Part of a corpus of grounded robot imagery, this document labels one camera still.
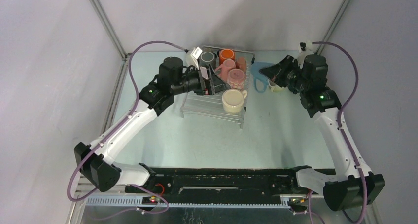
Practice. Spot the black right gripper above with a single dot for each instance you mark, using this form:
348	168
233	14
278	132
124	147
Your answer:
276	72

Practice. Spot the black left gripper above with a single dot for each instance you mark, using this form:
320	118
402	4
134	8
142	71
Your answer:
214	84

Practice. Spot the light green mug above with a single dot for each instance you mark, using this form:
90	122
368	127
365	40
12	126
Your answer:
275	88

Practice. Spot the light blue dotted mug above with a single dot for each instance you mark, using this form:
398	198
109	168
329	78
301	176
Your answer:
258	77

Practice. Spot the pink ghost pattern mug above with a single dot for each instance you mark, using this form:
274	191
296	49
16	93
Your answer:
236	79

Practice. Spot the cream mug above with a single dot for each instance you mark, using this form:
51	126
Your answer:
233	100

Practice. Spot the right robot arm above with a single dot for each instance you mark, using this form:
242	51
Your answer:
353	184

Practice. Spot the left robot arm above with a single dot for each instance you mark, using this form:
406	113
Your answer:
96	160

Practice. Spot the salmon pink mug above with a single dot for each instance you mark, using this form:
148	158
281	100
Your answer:
225	67

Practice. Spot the grey mug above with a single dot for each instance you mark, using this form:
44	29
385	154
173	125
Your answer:
207	59

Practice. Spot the orange mug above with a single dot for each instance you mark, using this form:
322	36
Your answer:
225	54

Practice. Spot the small terracotta cup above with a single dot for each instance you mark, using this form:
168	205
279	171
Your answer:
241	64

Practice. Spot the white wire dish rack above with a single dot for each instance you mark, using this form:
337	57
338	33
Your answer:
211	105

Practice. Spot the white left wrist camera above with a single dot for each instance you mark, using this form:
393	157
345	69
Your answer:
192	57

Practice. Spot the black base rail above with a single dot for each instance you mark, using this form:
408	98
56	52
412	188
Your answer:
224	185

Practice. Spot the grey cable duct strip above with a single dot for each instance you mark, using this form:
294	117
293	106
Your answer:
145	201

